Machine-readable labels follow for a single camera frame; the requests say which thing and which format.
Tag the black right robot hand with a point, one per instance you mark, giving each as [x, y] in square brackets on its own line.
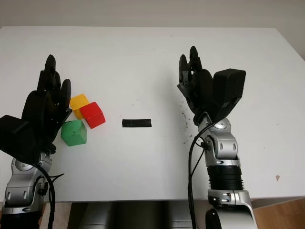
[202, 90]

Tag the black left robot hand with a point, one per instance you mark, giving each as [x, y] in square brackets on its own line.
[43, 112]

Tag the yellow wooden block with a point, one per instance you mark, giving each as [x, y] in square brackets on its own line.
[78, 101]

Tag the green wooden block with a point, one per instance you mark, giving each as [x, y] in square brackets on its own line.
[74, 133]

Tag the red wooden block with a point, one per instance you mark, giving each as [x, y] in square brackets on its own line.
[94, 114]

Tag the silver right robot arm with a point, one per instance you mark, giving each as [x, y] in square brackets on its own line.
[226, 148]

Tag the black tape strip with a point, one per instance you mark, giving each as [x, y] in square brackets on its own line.
[137, 123]

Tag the dark grey robot torso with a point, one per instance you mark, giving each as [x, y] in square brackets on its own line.
[133, 217]

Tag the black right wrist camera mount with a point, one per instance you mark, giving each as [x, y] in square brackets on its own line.
[228, 88]

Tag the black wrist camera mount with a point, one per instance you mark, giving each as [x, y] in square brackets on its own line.
[14, 138]
[228, 88]

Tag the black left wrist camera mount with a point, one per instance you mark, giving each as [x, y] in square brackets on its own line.
[14, 138]

